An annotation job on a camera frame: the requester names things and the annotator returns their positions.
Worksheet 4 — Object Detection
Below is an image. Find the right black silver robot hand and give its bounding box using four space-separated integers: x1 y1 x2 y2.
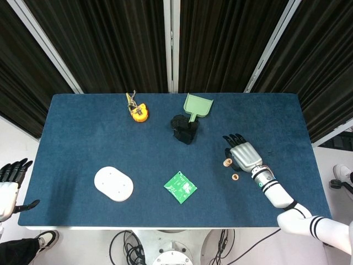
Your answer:
222 133 263 172

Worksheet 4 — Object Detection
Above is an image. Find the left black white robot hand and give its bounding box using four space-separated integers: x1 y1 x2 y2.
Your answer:
0 158 41 222

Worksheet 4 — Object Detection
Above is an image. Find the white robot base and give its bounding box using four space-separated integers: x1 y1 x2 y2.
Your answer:
131 228 231 265

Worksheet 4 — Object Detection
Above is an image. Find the black trouser leg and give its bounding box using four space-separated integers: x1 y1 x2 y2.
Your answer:
0 238 41 265

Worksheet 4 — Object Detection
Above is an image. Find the black white sneaker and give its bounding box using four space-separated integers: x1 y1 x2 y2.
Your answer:
35 230 60 253

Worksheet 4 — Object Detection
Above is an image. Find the pale green dustpan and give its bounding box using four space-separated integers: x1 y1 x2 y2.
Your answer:
183 93 215 123

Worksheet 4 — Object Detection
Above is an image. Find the green tea sachet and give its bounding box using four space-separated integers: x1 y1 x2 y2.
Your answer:
163 171 198 205

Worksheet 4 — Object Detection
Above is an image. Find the black chair caster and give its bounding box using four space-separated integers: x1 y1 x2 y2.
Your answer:
329 178 353 194

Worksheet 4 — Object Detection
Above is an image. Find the blue velvet table cloth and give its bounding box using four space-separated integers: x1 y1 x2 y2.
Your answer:
18 93 333 229

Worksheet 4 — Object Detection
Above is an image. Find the white shoe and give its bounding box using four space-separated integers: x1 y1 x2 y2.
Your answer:
333 163 353 183

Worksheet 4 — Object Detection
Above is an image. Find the white oval plastic plate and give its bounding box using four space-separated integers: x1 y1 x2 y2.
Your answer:
94 166 135 203

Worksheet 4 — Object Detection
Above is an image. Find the dark pleated curtain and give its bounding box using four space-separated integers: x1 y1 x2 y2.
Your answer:
23 0 169 94
0 0 81 139
178 0 290 94
252 0 353 144

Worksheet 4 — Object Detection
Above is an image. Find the orange toy with clip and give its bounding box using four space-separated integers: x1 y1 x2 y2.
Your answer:
125 89 149 123

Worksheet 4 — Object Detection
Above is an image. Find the white frame rail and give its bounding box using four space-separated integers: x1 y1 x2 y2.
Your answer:
313 118 353 147

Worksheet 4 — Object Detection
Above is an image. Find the white frame post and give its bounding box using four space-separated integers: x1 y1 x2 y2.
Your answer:
243 0 304 94
6 0 84 94
163 0 180 94

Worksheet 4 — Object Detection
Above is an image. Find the black cable bundle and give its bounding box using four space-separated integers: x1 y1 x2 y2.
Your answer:
109 230 146 265

